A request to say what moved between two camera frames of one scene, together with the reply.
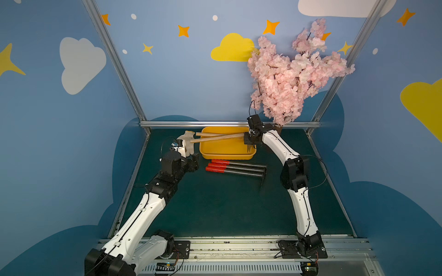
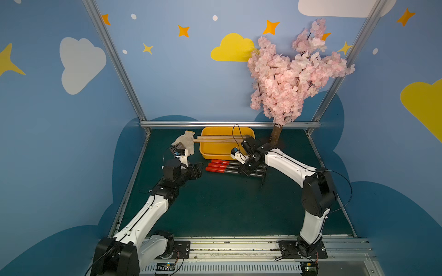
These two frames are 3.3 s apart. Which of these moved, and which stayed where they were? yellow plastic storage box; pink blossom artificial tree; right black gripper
Moved: right black gripper
Stayed: yellow plastic storage box; pink blossom artificial tree
